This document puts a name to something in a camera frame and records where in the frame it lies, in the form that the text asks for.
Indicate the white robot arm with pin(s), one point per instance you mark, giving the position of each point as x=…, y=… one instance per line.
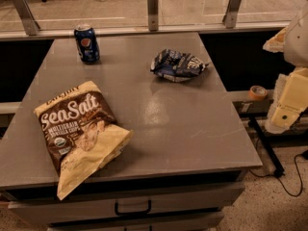
x=296, y=40

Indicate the grey upper drawer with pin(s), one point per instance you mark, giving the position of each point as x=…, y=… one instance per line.
x=175, y=199

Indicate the black table leg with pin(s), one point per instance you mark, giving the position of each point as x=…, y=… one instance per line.
x=279, y=170

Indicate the left metal railing post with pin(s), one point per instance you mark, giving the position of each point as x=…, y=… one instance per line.
x=30, y=25

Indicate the grey lower drawer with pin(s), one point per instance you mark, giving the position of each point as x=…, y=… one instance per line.
x=187, y=222

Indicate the right metal railing post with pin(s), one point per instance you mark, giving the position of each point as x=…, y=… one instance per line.
x=231, y=14

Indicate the grey drawer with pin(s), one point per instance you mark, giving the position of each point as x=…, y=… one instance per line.
x=175, y=199
x=187, y=222

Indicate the brown sea salt chip bag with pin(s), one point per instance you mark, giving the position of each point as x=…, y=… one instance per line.
x=81, y=134

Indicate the middle metal railing post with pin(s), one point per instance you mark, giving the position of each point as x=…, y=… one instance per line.
x=153, y=18

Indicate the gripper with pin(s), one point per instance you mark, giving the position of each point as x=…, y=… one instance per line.
x=297, y=40

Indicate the black drawer handle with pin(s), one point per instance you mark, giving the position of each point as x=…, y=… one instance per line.
x=133, y=209

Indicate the metal railing post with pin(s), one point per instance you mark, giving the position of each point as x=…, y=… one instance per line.
x=231, y=14
x=153, y=18
x=30, y=25

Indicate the blue chip bag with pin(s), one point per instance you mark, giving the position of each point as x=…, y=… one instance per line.
x=176, y=66

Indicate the orange tape roll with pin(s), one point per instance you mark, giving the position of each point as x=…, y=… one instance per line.
x=258, y=93

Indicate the blue pepsi can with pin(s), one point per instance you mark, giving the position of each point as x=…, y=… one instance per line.
x=87, y=45

